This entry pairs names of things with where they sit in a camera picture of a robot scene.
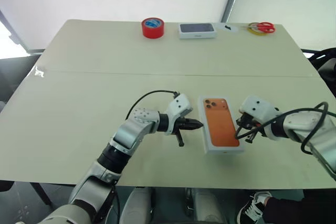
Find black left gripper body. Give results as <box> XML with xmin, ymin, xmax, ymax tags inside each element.
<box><xmin>173</xmin><ymin>118</ymin><xmax>188</xmax><ymax>147</ymax></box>

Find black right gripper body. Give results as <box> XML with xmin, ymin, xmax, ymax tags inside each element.
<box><xmin>237</xmin><ymin>112</ymin><xmax>264</xmax><ymax>137</ymax></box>

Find orange phone box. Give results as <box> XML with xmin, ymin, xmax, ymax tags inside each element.
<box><xmin>197</xmin><ymin>95</ymin><xmax>246</xmax><ymax>156</ymax></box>

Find white box dark top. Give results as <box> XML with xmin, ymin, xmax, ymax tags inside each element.
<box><xmin>179</xmin><ymin>23</ymin><xmax>218</xmax><ymax>40</ymax></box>

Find black and white sneaker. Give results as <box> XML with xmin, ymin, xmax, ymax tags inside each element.
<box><xmin>237</xmin><ymin>191</ymin><xmax>272</xmax><ymax>224</ymax></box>

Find person's dark trouser leg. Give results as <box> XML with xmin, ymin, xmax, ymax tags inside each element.
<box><xmin>262</xmin><ymin>189</ymin><xmax>336</xmax><ymax>224</ymax></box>

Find yellow tape roll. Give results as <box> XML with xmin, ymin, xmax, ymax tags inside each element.
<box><xmin>248</xmin><ymin>22</ymin><xmax>267</xmax><ymax>37</ymax></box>

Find black chair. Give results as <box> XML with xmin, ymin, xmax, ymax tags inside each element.
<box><xmin>300</xmin><ymin>48</ymin><xmax>336</xmax><ymax>89</ymax></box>

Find red tape roll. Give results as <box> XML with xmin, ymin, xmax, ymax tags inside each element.
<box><xmin>141</xmin><ymin>17</ymin><xmax>165</xmax><ymax>40</ymax></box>

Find black table leg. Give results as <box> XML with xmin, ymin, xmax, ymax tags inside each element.
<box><xmin>30</xmin><ymin>182</ymin><xmax>54</xmax><ymax>207</ymax></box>

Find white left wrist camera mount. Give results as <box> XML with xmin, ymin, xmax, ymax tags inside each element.
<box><xmin>164</xmin><ymin>93</ymin><xmax>193</xmax><ymax>136</ymax></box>

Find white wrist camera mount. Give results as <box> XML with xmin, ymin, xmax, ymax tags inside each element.
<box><xmin>239</xmin><ymin>95</ymin><xmax>282</xmax><ymax>124</ymax></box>
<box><xmin>164</xmin><ymin>93</ymin><xmax>193</xmax><ymax>136</ymax></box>

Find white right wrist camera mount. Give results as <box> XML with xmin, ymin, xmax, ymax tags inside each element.
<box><xmin>239</xmin><ymin>95</ymin><xmax>282</xmax><ymax>124</ymax></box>

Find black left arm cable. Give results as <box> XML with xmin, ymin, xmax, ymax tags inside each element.
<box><xmin>125</xmin><ymin>90</ymin><xmax>181</xmax><ymax>120</ymax></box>

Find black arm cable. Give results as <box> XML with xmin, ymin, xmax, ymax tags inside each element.
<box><xmin>125</xmin><ymin>90</ymin><xmax>181</xmax><ymax>120</ymax></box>
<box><xmin>234</xmin><ymin>101</ymin><xmax>336</xmax><ymax>155</ymax></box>

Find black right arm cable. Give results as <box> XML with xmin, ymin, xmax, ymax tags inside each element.
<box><xmin>234</xmin><ymin>101</ymin><xmax>336</xmax><ymax>155</ymax></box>

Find red-handled scissors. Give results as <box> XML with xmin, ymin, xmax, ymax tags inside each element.
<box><xmin>240</xmin><ymin>22</ymin><xmax>276</xmax><ymax>34</ymax></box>

